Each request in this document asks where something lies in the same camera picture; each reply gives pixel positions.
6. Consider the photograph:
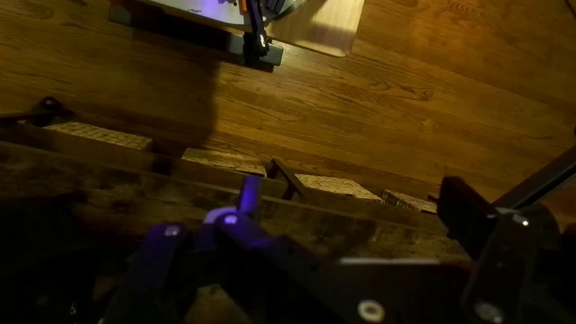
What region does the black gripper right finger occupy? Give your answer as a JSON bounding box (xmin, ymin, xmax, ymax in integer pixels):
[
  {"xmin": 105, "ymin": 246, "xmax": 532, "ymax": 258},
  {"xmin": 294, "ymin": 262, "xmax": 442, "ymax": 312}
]
[{"xmin": 438, "ymin": 177, "xmax": 576, "ymax": 324}]

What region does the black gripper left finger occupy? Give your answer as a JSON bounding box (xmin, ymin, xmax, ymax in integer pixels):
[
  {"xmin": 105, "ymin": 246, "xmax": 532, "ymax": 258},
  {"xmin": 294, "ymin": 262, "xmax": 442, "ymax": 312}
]
[{"xmin": 105, "ymin": 177, "xmax": 337, "ymax": 324}]

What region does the robot base stand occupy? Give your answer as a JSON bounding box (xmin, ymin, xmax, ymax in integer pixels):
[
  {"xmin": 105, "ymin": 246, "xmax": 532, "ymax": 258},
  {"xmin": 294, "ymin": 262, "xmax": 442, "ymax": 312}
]
[{"xmin": 109, "ymin": 0, "xmax": 366, "ymax": 71}]

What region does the wooden console table frame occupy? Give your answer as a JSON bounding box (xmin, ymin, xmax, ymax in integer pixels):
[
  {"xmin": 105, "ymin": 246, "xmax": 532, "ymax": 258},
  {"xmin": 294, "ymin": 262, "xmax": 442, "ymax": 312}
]
[{"xmin": 2, "ymin": 98, "xmax": 470, "ymax": 265}]

